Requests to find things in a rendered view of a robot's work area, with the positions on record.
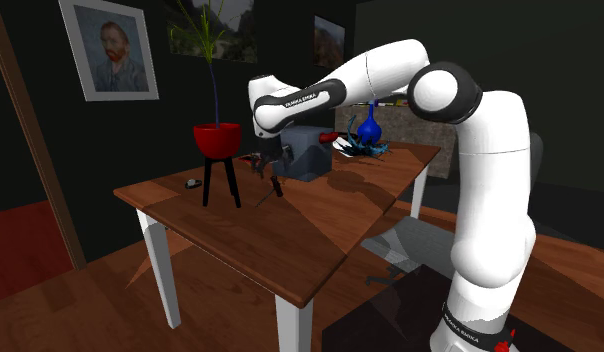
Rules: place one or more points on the red plant pot on black stand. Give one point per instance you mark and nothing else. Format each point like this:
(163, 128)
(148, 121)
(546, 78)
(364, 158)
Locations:
(217, 140)

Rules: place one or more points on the grey box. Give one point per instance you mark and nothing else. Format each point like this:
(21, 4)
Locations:
(307, 156)

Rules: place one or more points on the blue coral figure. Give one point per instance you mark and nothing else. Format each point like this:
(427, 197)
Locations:
(375, 149)

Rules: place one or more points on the dark robot stand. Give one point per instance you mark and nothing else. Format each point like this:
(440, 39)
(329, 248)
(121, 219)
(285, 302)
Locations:
(380, 322)

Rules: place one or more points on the wooden table with white legs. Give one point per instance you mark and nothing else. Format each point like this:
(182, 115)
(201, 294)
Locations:
(263, 234)

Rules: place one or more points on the small grey round object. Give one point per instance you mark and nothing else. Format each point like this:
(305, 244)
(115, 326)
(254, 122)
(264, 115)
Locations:
(192, 184)

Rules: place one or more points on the grey stone sideboard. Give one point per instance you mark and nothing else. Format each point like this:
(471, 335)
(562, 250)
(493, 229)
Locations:
(419, 131)

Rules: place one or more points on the framed portrait painting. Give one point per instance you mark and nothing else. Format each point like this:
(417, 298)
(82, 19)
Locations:
(114, 53)

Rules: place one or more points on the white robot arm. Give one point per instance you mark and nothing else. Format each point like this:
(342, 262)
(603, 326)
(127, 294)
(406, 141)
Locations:
(492, 195)

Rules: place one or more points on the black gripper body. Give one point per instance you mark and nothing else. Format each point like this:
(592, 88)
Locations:
(268, 148)

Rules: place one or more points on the small red and black object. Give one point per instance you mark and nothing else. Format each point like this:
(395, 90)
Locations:
(245, 158)

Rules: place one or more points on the brown wooden door frame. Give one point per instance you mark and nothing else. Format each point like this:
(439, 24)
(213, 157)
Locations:
(34, 141)

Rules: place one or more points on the landscape wall picture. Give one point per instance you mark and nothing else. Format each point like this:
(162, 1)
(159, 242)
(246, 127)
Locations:
(238, 34)

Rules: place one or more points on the blue vase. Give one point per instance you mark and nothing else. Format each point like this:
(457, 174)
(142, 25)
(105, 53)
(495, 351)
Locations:
(369, 130)

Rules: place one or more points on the small dark wall picture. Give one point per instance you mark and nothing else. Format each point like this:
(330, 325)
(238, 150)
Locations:
(329, 43)

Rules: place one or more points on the black screwdriver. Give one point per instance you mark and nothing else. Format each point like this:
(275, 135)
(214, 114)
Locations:
(276, 187)

